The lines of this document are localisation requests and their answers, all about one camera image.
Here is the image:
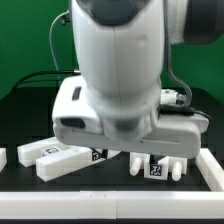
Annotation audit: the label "white chair seat block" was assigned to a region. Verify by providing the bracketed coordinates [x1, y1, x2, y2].
[129, 152, 188, 181]

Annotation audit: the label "white right border rail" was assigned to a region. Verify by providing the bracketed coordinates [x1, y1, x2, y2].
[196, 148, 224, 192]

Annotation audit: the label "front long chair side piece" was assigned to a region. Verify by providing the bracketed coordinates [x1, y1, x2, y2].
[35, 146, 122, 182]

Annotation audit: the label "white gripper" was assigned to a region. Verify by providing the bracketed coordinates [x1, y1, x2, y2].
[52, 77, 209, 159]

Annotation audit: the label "grey cable on stand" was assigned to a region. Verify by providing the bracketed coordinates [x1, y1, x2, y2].
[48, 9, 73, 88]

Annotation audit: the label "rear long chair side piece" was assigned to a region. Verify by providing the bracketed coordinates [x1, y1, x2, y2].
[17, 137, 68, 167]

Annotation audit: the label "white front border rail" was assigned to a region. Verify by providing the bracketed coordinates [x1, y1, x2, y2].
[0, 191, 224, 219]

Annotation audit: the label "long chair side piece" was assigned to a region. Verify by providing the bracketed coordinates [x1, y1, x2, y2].
[17, 137, 68, 167]
[35, 146, 122, 182]

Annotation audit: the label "black cables on table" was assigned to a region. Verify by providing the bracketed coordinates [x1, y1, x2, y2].
[11, 69, 83, 93]

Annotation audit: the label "white border rail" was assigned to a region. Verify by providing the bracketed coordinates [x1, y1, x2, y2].
[196, 148, 224, 192]
[0, 191, 224, 219]

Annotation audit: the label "grey corrugated arm hose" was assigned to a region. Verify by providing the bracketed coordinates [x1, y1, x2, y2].
[162, 0, 194, 108]

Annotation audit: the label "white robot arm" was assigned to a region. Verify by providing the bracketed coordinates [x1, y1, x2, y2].
[52, 0, 224, 158]

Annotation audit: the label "white left border block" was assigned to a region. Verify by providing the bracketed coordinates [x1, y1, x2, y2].
[0, 148, 7, 172]

